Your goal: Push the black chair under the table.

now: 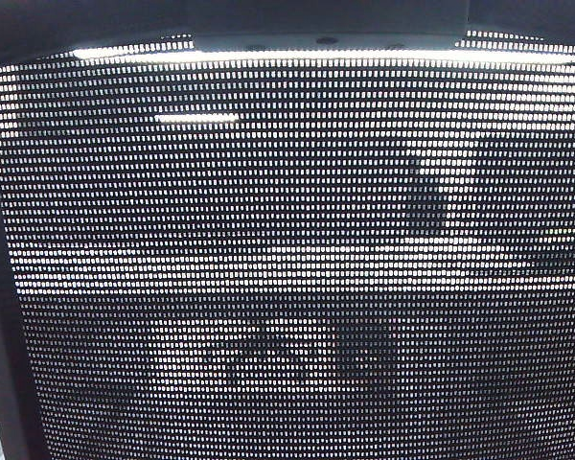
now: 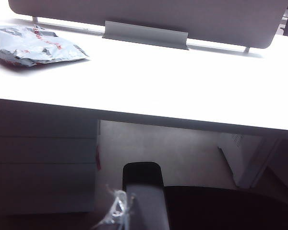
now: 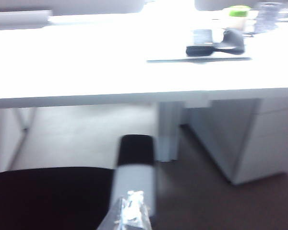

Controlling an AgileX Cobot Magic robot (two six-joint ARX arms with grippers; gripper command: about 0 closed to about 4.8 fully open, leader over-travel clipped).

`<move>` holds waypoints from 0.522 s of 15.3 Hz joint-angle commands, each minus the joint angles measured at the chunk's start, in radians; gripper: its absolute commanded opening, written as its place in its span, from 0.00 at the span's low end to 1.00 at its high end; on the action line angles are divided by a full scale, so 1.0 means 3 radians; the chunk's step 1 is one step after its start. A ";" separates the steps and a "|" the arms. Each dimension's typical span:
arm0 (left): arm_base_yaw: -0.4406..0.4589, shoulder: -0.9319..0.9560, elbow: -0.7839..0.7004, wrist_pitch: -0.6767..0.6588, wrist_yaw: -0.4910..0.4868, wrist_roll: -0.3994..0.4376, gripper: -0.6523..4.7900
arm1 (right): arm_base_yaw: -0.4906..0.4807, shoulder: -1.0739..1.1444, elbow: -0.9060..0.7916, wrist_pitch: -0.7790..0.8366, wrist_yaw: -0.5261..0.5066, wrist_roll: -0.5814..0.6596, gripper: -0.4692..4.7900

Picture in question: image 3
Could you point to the grey desk partition screen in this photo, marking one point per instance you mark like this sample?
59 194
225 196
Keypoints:
211 4
62 6

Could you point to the light grey mouse pad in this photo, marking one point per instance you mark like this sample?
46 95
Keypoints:
199 60

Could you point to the cup with green lid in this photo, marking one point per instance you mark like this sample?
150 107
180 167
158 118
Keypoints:
238 12

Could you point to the clear plastic bottle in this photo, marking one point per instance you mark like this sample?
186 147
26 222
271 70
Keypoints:
266 16

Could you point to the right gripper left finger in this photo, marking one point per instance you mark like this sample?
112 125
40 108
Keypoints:
117 215

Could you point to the grey flat box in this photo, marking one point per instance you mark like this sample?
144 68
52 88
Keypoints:
19 20

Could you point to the black soft pouch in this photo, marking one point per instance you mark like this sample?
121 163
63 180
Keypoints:
199 50

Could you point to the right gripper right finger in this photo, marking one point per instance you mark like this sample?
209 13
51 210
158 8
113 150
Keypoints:
141 215

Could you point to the white square table leg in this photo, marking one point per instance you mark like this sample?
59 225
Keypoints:
169 129

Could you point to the black computer mouse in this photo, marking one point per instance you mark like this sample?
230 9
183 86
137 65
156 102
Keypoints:
232 40

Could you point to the white side cabinet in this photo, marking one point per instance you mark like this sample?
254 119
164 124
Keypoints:
266 143

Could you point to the black mesh office chair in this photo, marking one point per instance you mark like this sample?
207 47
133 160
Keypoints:
38 198

